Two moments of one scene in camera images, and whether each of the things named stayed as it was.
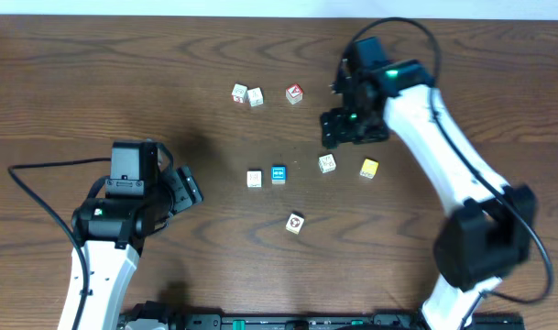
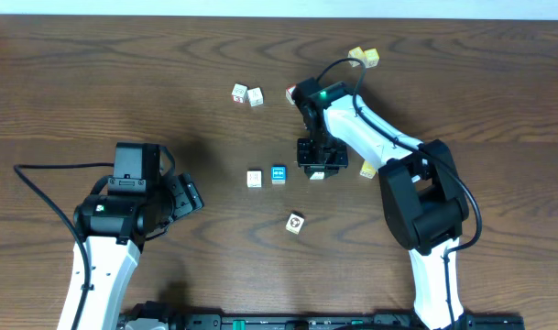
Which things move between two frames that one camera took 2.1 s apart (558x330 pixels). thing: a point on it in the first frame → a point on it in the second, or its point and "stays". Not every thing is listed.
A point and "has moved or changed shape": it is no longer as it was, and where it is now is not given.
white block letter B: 256,179 stays
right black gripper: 336,130 → 311,165
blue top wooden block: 279,174 stays
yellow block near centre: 368,169 stays
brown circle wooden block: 295,224 stays
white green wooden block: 327,163 has moved or changed shape
